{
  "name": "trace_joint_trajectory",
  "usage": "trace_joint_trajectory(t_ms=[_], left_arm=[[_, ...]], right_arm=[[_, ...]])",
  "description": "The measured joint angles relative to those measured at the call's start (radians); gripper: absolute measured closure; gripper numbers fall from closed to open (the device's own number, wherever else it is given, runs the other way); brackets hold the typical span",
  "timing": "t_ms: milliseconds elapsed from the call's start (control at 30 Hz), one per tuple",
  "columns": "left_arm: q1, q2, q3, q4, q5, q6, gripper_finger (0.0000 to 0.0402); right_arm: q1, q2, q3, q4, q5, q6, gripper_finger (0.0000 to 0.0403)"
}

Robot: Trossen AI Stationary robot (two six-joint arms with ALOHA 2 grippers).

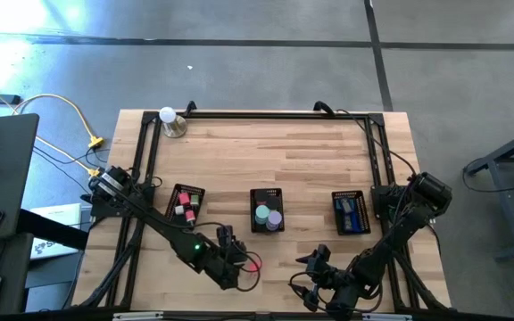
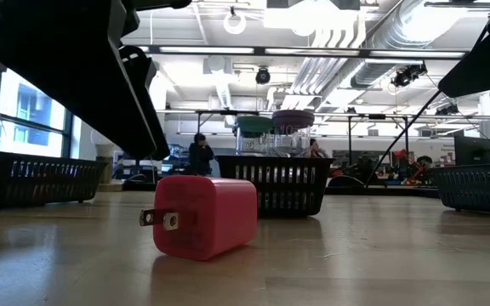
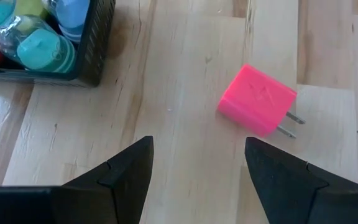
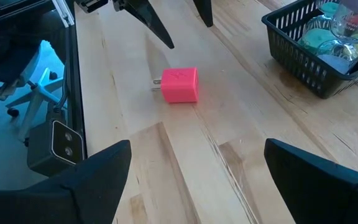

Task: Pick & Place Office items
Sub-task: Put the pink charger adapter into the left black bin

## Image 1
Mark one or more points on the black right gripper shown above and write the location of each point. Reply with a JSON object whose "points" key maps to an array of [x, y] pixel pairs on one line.
{"points": [[335, 290]]}

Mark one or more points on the grey metal table frame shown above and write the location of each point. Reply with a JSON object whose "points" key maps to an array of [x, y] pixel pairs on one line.
{"points": [[504, 209]]}

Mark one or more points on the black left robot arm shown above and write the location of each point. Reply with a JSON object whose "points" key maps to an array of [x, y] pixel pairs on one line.
{"points": [[168, 227]]}

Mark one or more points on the white light bulb on base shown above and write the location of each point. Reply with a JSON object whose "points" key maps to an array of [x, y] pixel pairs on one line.
{"points": [[168, 114]]}

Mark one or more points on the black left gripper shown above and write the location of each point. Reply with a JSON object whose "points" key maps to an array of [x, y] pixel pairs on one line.
{"points": [[226, 263]]}

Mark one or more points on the white wall charger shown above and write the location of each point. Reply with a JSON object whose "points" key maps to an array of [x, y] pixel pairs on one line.
{"points": [[179, 209]]}

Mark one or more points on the dark grey desk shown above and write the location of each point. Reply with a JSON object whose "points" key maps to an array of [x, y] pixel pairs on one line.
{"points": [[7, 178]]}

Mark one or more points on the grey and purple block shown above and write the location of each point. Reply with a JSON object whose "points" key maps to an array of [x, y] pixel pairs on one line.
{"points": [[345, 205]]}

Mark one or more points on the black metal table frame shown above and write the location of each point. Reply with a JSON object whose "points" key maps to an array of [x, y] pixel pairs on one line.
{"points": [[261, 115]]}

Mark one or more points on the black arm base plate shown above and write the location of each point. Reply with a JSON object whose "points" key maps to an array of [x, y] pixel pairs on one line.
{"points": [[105, 209], [424, 211]]}

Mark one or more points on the purple sand hourglass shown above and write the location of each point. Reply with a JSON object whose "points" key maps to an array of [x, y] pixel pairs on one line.
{"points": [[275, 219]]}

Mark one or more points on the teal sand hourglass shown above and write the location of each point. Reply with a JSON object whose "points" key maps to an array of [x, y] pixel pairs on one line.
{"points": [[262, 214]]}

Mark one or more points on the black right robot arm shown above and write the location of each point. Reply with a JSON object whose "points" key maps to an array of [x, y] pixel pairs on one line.
{"points": [[373, 260]]}

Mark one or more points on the white box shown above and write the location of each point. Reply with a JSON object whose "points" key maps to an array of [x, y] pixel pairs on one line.
{"points": [[56, 214]]}

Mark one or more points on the white bracket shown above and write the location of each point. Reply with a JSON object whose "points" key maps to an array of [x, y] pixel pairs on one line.
{"points": [[136, 316], [386, 317]]}

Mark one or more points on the black slotted plastic basket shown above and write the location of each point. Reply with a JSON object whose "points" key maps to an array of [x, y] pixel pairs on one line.
{"points": [[172, 203], [259, 228], [364, 214]]}

